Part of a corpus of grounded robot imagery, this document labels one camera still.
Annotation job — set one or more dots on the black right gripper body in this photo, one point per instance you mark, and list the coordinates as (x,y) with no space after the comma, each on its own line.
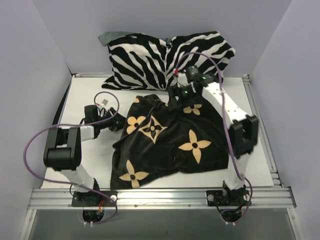
(172,93)

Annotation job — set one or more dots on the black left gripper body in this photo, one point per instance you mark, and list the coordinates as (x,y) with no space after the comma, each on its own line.
(116,121)

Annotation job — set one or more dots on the black floral pillowcase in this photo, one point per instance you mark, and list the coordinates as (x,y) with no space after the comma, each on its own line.
(156,142)

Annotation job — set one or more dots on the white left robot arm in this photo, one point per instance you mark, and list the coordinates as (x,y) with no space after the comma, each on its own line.
(63,148)

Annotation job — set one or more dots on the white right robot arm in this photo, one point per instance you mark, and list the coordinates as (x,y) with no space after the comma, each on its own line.
(241,129)

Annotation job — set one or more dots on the zebra print pillow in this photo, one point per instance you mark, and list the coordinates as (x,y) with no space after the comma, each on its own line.
(143,62)

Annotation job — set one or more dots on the grey cloth behind zebra pillow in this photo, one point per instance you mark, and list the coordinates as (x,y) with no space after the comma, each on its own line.
(107,37)

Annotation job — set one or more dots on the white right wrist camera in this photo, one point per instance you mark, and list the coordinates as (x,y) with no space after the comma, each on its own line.
(181,78)

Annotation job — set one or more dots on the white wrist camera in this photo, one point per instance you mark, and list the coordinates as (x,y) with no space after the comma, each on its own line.
(181,78)
(103,104)

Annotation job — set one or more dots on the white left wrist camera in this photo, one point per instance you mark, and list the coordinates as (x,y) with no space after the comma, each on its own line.
(103,104)

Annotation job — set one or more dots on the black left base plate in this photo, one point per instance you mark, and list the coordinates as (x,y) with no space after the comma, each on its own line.
(89,199)

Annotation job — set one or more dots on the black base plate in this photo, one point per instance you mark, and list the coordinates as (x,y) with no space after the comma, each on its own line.
(89,199)
(223,198)

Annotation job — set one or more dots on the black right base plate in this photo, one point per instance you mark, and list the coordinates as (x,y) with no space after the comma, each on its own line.
(223,198)

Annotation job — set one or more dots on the aluminium front rail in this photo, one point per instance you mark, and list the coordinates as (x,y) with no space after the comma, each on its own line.
(194,198)

